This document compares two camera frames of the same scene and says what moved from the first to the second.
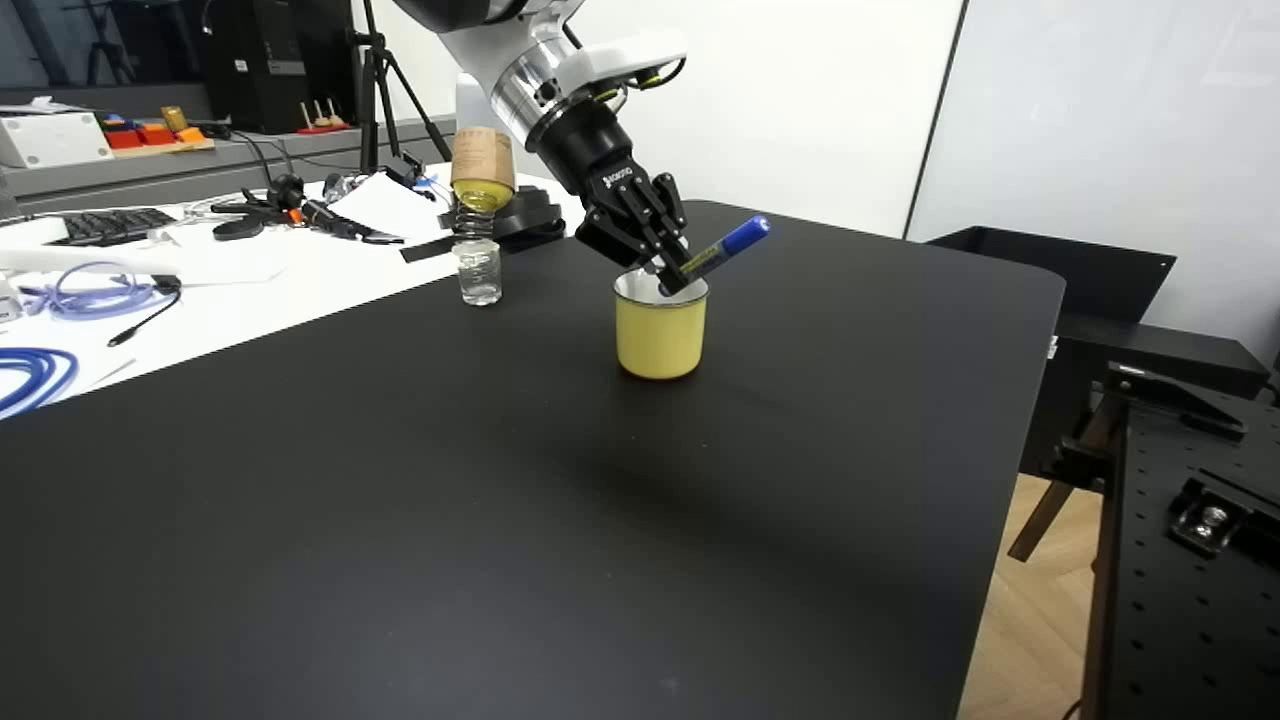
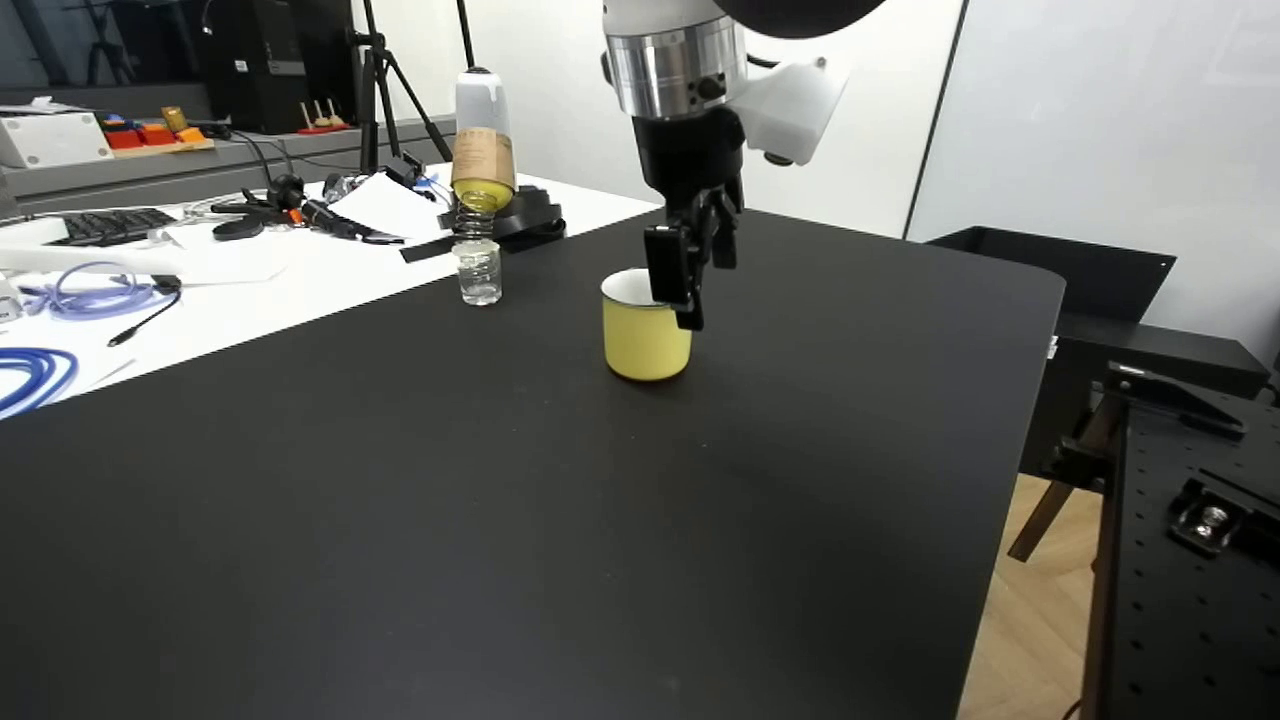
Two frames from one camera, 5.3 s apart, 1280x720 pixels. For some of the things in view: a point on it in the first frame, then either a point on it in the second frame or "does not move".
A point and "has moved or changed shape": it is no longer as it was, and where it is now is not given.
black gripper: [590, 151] to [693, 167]
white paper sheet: [390, 207] does not move
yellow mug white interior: [660, 332] has moved or changed shape
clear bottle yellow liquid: [483, 168] does not move
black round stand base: [524, 223] does not move
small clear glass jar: [483, 268] does not move
